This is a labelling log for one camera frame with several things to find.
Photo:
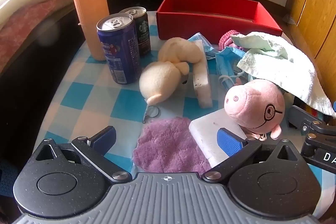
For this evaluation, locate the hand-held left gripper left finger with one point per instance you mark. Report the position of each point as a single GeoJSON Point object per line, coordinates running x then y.
{"type": "Point", "coordinates": [103, 138]}

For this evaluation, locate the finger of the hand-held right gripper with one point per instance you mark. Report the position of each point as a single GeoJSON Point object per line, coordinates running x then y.
{"type": "Point", "coordinates": [296, 115]}

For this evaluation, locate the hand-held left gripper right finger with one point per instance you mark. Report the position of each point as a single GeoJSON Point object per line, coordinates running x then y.
{"type": "Point", "coordinates": [229, 144]}

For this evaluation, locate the white sponge block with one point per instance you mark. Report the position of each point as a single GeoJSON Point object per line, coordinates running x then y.
{"type": "Point", "coordinates": [207, 132]}
{"type": "Point", "coordinates": [202, 82]}

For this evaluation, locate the pink pig plush toy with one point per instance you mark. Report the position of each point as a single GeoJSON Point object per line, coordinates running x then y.
{"type": "Point", "coordinates": [252, 103]}

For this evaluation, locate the white towel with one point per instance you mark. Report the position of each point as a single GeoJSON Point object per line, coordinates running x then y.
{"type": "Point", "coordinates": [288, 64]}

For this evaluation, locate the purple fuzzy cloth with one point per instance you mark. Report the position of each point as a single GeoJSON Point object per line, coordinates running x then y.
{"type": "Point", "coordinates": [165, 145]}

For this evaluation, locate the cream plush toy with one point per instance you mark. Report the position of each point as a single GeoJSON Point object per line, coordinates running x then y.
{"type": "Point", "coordinates": [160, 77]}

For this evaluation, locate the pink knitted hat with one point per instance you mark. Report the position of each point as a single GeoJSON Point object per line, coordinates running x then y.
{"type": "Point", "coordinates": [225, 40]}

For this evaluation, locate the red cardboard box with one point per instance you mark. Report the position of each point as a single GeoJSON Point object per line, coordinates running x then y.
{"type": "Point", "coordinates": [199, 27]}

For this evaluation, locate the blue drink can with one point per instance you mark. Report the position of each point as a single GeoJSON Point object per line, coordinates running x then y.
{"type": "Point", "coordinates": [119, 56]}

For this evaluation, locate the crumpled plastic scrap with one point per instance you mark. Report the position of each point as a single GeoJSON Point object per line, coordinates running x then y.
{"type": "Point", "coordinates": [290, 19]}

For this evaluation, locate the blue perforated plastic object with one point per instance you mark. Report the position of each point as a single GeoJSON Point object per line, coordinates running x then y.
{"type": "Point", "coordinates": [6, 176]}

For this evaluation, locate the dark green drink can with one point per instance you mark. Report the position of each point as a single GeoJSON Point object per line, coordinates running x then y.
{"type": "Point", "coordinates": [142, 32]}

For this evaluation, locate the dark wooden bed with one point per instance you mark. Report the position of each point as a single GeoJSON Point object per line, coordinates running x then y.
{"type": "Point", "coordinates": [52, 37]}

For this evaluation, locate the wooden wardrobe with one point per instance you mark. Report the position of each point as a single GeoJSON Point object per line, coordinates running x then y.
{"type": "Point", "coordinates": [315, 3]}

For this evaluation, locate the orange ribbed plastic bottle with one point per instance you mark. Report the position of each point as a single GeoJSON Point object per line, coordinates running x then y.
{"type": "Point", "coordinates": [89, 3]}

